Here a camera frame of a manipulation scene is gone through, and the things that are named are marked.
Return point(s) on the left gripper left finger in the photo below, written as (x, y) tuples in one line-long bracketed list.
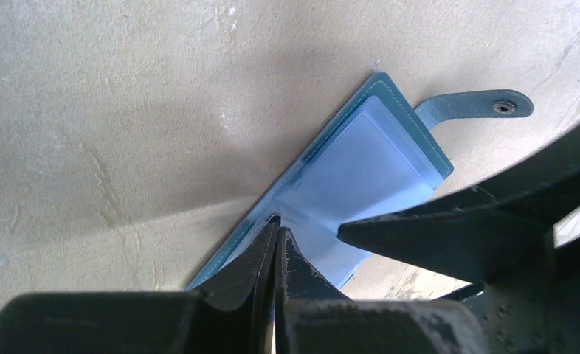
[(231, 312)]

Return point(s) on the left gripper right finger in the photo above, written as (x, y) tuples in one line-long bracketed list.
[(312, 316)]

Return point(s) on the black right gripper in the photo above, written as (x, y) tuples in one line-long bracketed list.
[(497, 235)]

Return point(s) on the teal card holder wallet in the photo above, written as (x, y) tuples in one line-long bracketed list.
[(375, 156)]

